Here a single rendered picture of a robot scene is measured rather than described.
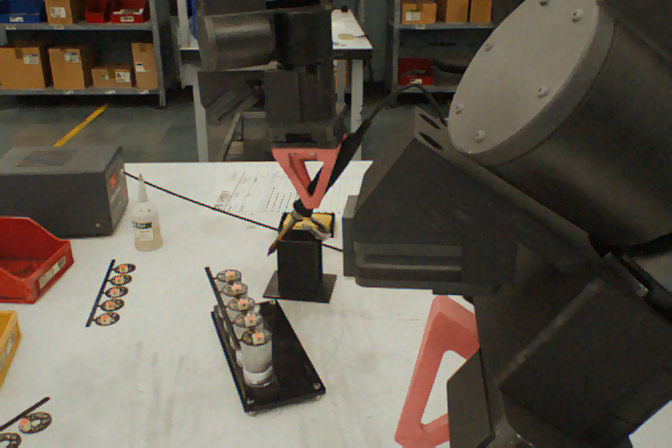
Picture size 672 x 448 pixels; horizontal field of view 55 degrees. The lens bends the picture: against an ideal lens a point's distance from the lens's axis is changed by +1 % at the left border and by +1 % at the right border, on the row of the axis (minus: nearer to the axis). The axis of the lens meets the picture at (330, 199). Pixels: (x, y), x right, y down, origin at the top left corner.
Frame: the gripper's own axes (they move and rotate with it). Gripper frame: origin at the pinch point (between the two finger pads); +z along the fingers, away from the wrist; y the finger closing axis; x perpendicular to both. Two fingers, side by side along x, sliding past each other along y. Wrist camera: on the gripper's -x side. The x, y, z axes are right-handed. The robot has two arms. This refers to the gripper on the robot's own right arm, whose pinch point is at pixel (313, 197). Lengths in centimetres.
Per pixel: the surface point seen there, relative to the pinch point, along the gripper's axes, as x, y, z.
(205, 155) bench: -77, -167, 50
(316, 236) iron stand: 0.3, 1.4, 4.0
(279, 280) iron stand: -4.1, 1.8, 9.3
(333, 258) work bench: 0.4, -7.7, 11.3
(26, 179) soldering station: -38.1, -6.6, 0.6
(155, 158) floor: -140, -256, 80
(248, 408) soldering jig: -2.1, 22.0, 10.0
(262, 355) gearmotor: -1.0, 20.2, 6.0
